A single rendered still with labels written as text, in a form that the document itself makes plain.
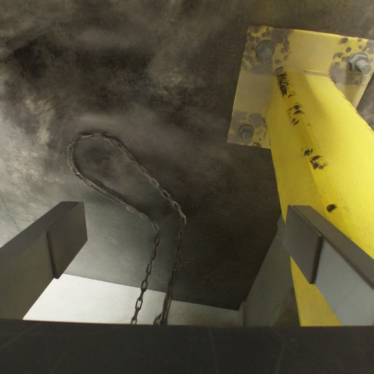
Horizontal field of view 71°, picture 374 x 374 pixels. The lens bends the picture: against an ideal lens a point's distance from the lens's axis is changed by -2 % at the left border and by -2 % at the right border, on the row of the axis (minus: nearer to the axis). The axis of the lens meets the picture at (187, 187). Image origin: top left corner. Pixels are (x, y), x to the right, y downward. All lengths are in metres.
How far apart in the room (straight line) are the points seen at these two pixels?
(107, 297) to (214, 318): 0.44
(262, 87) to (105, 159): 0.41
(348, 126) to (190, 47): 0.31
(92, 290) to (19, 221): 0.39
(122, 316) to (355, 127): 0.99
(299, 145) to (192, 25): 0.31
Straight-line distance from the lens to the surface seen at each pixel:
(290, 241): 0.16
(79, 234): 0.16
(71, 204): 0.17
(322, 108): 0.41
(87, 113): 0.67
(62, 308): 1.20
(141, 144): 0.66
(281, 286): 0.73
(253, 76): 0.54
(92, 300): 1.19
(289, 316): 0.58
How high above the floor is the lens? 0.53
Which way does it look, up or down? 49 degrees down
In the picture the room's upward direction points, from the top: 167 degrees counter-clockwise
